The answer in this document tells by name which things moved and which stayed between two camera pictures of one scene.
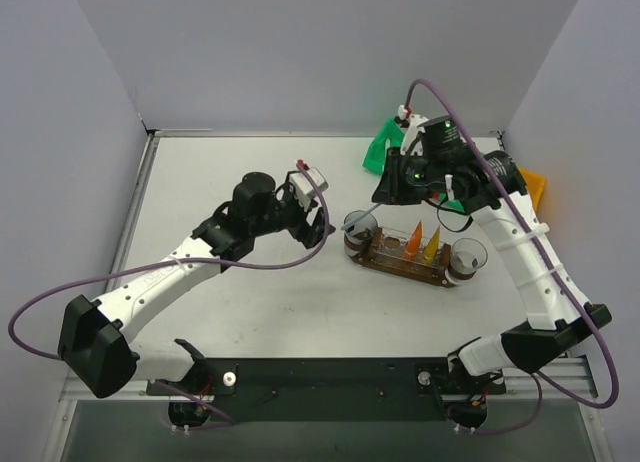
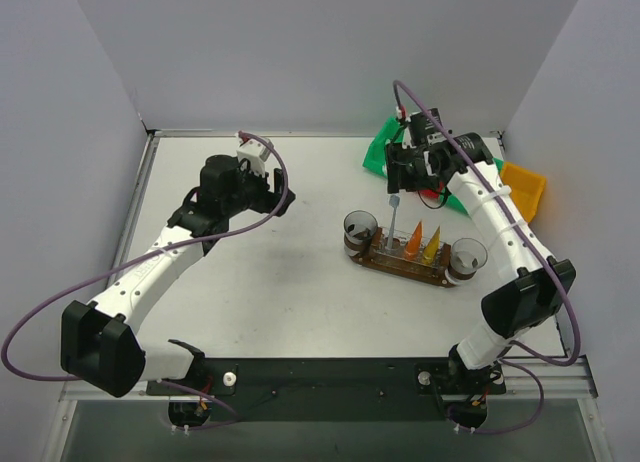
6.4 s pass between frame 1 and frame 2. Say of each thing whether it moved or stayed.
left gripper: moved
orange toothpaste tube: stayed
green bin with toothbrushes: stayed
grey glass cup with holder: stayed
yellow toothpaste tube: stayed
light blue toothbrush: moved
